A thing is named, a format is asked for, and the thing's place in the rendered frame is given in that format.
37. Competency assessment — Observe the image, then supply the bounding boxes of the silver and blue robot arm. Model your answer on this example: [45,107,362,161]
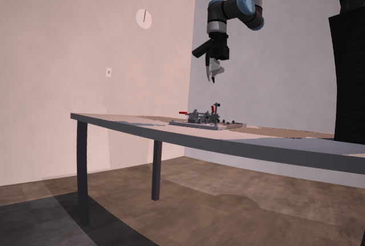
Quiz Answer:
[192,0,365,58]

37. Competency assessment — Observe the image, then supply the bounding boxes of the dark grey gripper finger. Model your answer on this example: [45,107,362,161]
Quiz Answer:
[211,59,225,83]
[205,50,220,81]

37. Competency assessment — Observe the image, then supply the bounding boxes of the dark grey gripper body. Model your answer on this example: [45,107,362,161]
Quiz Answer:
[207,31,229,61]

